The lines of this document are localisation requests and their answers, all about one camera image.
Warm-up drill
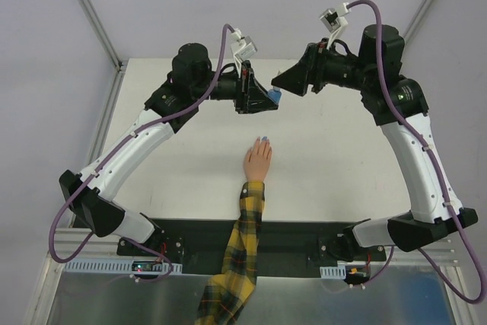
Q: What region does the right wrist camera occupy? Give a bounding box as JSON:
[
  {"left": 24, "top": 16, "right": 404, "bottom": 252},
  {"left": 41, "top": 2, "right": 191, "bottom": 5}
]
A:
[{"left": 320, "top": 2, "right": 350, "bottom": 49}]

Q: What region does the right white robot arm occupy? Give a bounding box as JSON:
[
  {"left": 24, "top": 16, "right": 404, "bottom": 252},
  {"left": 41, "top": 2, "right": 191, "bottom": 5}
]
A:
[{"left": 271, "top": 24, "right": 478, "bottom": 260}]

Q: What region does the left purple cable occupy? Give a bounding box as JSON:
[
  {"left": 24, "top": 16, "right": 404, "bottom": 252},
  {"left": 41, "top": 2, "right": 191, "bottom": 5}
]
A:
[{"left": 49, "top": 23, "right": 239, "bottom": 283}]

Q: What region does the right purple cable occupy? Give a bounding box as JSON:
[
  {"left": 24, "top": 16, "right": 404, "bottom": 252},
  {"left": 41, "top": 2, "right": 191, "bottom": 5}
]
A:
[{"left": 323, "top": 0, "right": 484, "bottom": 305}]

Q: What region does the purple cable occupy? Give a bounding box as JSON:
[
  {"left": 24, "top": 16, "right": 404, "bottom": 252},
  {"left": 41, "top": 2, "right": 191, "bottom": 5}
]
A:
[
  {"left": 323, "top": 0, "right": 484, "bottom": 305},
  {"left": 49, "top": 23, "right": 239, "bottom": 283}
]

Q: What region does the left aluminium frame post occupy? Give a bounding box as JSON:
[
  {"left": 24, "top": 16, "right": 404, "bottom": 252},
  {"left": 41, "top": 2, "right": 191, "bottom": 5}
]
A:
[{"left": 78, "top": 0, "right": 123, "bottom": 72}]

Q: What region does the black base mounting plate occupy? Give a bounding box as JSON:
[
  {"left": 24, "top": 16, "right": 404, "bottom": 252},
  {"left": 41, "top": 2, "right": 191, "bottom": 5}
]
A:
[{"left": 117, "top": 214, "right": 386, "bottom": 278}]

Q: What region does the blue nail polish bottle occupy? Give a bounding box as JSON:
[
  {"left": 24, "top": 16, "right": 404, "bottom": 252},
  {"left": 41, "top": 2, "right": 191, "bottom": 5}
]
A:
[{"left": 267, "top": 88, "right": 282, "bottom": 105}]

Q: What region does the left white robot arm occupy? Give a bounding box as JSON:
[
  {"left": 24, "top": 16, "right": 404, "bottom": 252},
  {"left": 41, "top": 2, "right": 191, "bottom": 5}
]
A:
[{"left": 59, "top": 39, "right": 279, "bottom": 256}]

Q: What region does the yellow plaid sleeve forearm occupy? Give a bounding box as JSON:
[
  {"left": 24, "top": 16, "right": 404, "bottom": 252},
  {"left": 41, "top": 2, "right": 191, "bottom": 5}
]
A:
[{"left": 195, "top": 181, "right": 265, "bottom": 324}]

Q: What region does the mannequin hand with nails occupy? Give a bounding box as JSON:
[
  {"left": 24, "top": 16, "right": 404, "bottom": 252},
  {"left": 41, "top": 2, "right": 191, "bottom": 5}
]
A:
[{"left": 243, "top": 136, "right": 272, "bottom": 182}]

